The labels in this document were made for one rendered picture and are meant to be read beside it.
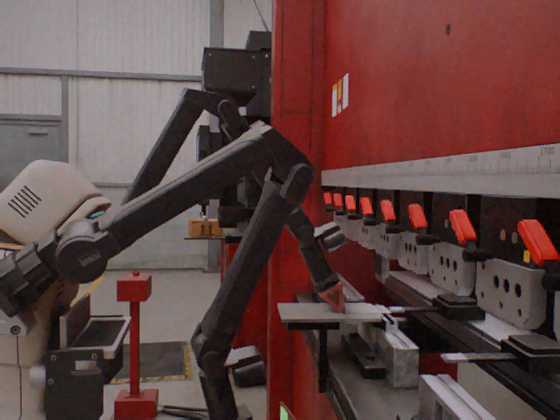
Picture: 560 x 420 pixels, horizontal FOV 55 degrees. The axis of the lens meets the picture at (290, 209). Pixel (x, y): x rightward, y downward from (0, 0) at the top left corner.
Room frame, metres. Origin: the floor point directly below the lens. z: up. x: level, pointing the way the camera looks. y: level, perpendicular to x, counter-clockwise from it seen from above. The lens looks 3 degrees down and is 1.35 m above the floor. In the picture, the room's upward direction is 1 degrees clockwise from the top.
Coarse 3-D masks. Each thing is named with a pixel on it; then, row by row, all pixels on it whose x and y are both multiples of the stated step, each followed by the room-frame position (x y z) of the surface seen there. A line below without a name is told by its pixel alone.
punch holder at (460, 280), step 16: (432, 208) 0.99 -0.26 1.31; (448, 208) 0.92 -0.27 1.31; (464, 208) 0.85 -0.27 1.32; (480, 208) 0.85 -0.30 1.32; (432, 224) 0.99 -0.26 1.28; (448, 224) 0.92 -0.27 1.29; (448, 240) 0.91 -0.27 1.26; (432, 256) 0.98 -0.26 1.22; (448, 256) 0.90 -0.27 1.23; (432, 272) 0.98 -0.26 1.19; (448, 272) 0.90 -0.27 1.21; (464, 272) 0.85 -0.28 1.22; (448, 288) 0.90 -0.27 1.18; (464, 288) 0.85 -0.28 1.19
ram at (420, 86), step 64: (384, 0) 1.37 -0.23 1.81; (448, 0) 0.95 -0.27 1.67; (512, 0) 0.73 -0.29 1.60; (384, 64) 1.36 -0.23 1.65; (448, 64) 0.94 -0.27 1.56; (512, 64) 0.72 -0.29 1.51; (384, 128) 1.34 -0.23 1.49; (448, 128) 0.93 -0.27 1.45; (512, 128) 0.72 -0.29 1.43; (448, 192) 0.93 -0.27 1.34; (512, 192) 0.71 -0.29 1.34
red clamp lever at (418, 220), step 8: (408, 208) 1.01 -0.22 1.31; (416, 208) 1.00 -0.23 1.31; (416, 216) 0.98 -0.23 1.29; (424, 216) 0.98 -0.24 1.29; (416, 224) 0.97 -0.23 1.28; (424, 224) 0.97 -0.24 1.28; (424, 232) 0.95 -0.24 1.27; (416, 240) 0.95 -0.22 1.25; (424, 240) 0.94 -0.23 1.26; (432, 240) 0.94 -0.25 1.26
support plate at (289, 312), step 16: (288, 304) 1.55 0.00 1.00; (304, 304) 1.55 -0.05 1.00; (320, 304) 1.55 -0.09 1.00; (352, 304) 1.56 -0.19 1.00; (288, 320) 1.38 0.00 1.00; (304, 320) 1.39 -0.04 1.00; (320, 320) 1.39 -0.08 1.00; (336, 320) 1.40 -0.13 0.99; (352, 320) 1.40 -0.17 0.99; (368, 320) 1.40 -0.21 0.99
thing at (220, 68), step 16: (208, 48) 2.43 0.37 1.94; (224, 48) 2.45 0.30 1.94; (240, 48) 2.46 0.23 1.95; (208, 64) 2.44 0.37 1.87; (224, 64) 2.45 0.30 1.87; (240, 64) 2.46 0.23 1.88; (256, 64) 2.48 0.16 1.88; (208, 80) 2.44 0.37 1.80; (224, 80) 2.45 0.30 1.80; (240, 80) 2.46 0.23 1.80; (256, 80) 2.48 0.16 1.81; (240, 96) 2.59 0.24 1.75; (224, 144) 2.85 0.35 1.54; (224, 192) 2.85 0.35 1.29; (224, 208) 2.84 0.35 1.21; (224, 224) 2.85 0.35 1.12
